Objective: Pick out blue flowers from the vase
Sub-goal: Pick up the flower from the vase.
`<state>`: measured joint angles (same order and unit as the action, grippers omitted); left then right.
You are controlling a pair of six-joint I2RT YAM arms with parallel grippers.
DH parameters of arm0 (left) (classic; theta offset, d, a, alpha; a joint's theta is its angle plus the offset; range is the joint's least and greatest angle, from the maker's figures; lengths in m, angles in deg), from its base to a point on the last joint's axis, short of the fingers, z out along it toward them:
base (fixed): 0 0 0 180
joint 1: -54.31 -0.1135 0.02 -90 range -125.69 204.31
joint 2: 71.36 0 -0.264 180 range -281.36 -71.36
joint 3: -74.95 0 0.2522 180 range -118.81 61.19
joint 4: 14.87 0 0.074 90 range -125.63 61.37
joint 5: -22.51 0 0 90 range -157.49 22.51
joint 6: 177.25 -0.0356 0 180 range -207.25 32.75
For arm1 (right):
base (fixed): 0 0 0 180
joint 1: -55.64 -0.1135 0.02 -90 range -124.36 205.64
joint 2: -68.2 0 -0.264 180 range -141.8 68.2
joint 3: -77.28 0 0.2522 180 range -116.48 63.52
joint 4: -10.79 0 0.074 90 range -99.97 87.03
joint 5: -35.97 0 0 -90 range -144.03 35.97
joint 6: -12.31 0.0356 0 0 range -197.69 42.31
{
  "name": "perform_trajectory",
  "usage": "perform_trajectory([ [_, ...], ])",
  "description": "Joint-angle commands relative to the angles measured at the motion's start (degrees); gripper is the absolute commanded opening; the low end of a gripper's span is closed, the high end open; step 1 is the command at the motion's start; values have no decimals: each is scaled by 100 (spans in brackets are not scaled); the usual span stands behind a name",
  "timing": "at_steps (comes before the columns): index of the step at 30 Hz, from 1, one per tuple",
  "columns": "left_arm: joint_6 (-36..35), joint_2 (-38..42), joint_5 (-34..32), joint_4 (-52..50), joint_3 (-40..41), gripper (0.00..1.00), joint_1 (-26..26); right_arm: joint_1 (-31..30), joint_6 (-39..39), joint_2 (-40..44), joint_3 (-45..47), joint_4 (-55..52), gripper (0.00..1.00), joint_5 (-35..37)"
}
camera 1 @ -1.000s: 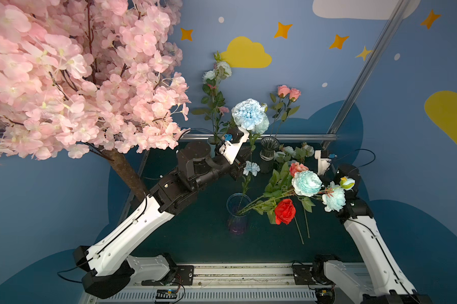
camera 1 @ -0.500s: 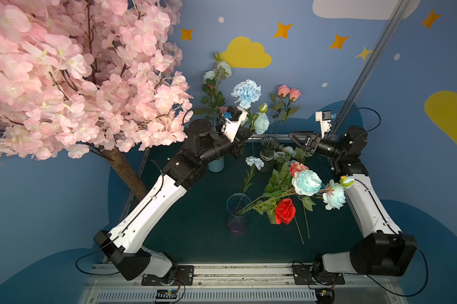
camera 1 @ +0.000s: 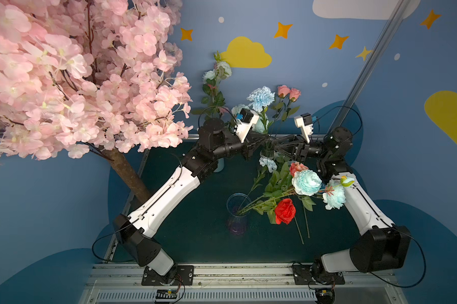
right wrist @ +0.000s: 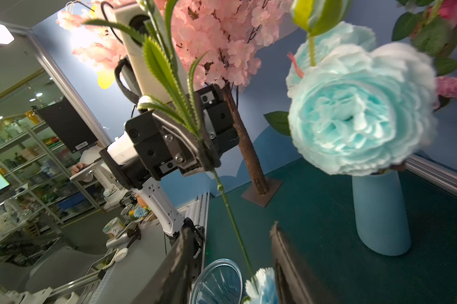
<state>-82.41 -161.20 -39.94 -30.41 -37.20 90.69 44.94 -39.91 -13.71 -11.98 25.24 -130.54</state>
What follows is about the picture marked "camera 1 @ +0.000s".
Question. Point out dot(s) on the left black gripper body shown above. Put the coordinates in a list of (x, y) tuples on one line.
[(247, 149)]

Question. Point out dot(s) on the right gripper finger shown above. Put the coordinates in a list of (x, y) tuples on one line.
[(284, 151), (283, 141)]

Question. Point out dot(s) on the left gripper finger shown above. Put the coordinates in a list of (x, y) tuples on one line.
[(267, 146), (264, 138)]

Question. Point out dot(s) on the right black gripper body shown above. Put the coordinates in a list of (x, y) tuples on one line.
[(302, 151)]

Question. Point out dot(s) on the blue rose stem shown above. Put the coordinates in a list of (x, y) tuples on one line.
[(306, 224), (258, 127)]

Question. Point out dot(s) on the blue flower bunch purple vase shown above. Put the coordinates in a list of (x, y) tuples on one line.
[(308, 184)]

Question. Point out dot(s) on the pink rose stem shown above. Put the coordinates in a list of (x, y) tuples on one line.
[(283, 107)]

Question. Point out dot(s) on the purple ribbed glass vase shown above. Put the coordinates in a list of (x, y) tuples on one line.
[(237, 222)]

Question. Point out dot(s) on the clear ribbed glass vase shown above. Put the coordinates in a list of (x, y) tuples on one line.
[(272, 155)]

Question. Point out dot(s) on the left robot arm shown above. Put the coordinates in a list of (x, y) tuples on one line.
[(136, 231)]

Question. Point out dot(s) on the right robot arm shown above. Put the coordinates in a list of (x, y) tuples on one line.
[(382, 245)]

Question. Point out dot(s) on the light blue ceramic vase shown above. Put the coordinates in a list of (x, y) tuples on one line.
[(220, 165)]

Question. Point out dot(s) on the red and coral rose stem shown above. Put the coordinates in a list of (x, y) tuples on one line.
[(275, 201)]

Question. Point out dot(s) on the pink cherry blossom tree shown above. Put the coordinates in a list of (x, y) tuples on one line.
[(91, 77)]

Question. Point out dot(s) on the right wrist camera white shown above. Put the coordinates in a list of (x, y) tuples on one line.
[(305, 123)]

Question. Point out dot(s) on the aluminium frame corner post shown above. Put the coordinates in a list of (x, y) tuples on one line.
[(388, 32)]

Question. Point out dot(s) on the aluminium frame back bar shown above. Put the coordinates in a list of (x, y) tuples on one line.
[(313, 137)]

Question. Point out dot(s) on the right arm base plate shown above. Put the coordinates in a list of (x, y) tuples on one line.
[(305, 274)]

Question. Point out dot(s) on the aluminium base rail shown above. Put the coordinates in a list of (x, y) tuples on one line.
[(236, 283)]

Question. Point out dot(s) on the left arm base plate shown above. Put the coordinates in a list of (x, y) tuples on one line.
[(178, 274)]

